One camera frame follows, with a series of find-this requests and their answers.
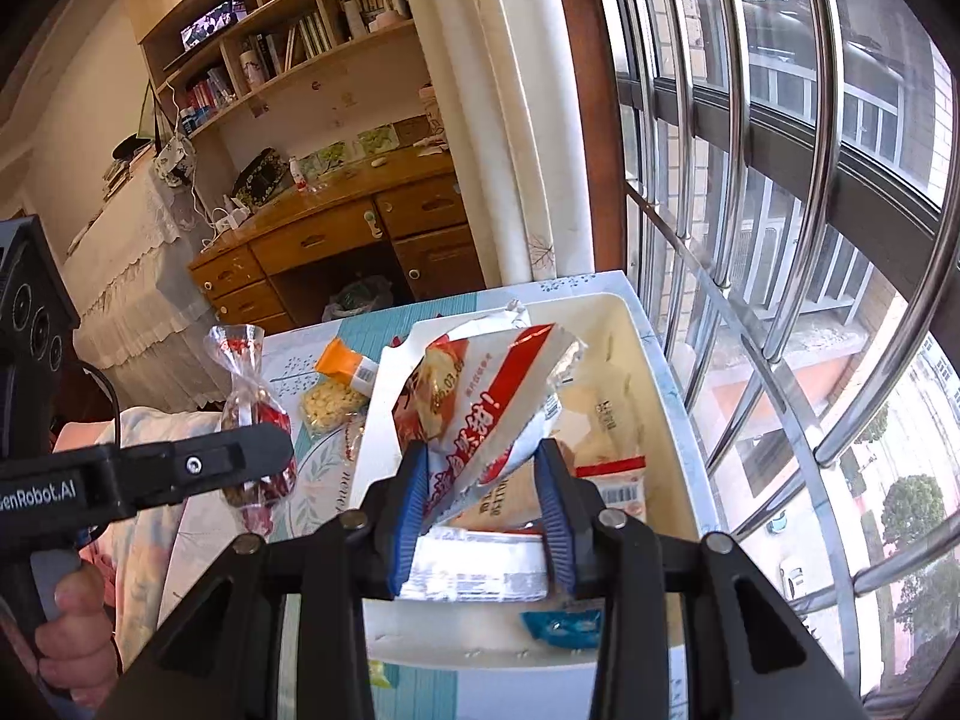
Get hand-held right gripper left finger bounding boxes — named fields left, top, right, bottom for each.
left=97, top=441, right=432, bottom=720

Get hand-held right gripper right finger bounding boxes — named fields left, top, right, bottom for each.
left=534, top=437, right=871, bottom=720

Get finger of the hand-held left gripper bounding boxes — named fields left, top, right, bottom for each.
left=0, top=424, right=297, bottom=530

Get beige cracker packet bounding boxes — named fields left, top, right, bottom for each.
left=450, top=465, right=548, bottom=533

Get white packet with red edges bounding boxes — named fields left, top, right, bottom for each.
left=574, top=454, right=650, bottom=526

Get silver foil snack packet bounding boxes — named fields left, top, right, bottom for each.
left=397, top=525, right=552, bottom=605

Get clear bag of red candies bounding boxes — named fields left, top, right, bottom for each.
left=204, top=324, right=297, bottom=537

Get small blue snack packet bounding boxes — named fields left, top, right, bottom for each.
left=521, top=607, right=605, bottom=650

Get clear bag of sponge cake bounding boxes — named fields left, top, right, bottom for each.
left=555, top=382, right=646, bottom=466

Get red and white snack packet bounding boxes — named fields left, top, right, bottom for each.
left=394, top=322, right=586, bottom=526

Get orange topped clear snack packet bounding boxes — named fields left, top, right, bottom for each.
left=300, top=337, right=380, bottom=436

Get white plastic container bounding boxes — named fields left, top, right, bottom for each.
left=360, top=292, right=725, bottom=672

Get person's left hand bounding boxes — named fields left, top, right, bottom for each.
left=34, top=562, right=121, bottom=710

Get pastel floral blanket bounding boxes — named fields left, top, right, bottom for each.
left=56, top=405, right=226, bottom=676

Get white lace bed cover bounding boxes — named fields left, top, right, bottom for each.
left=60, top=157, right=226, bottom=413

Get white floral pouch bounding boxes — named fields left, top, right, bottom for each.
left=154, top=131, right=197, bottom=185

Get white power strip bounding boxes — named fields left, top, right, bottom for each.
left=201, top=206, right=252, bottom=248

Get green plastic bag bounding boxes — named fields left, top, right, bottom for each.
left=322, top=276, right=395, bottom=323

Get wooden desk with drawers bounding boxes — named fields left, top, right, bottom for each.
left=187, top=142, right=488, bottom=335

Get dark floral case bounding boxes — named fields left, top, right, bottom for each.
left=229, top=148, right=290, bottom=211

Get row of red books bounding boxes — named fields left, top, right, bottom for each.
left=184, top=67, right=233, bottom=117

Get tablet screen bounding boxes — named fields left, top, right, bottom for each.
left=180, top=0, right=248, bottom=52

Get row of green picture cards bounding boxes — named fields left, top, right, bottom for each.
left=304, top=127, right=398, bottom=170

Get wooden bookshelf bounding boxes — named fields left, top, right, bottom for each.
left=124, top=0, right=436, bottom=158

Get row of light books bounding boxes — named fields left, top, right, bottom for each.
left=255, top=11, right=335, bottom=72

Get cream curtain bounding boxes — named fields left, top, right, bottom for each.
left=390, top=0, right=593, bottom=290

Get printed cardboard box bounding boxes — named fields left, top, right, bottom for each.
left=418, top=86, right=451, bottom=147

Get window with steel bars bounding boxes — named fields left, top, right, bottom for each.
left=547, top=0, right=960, bottom=706

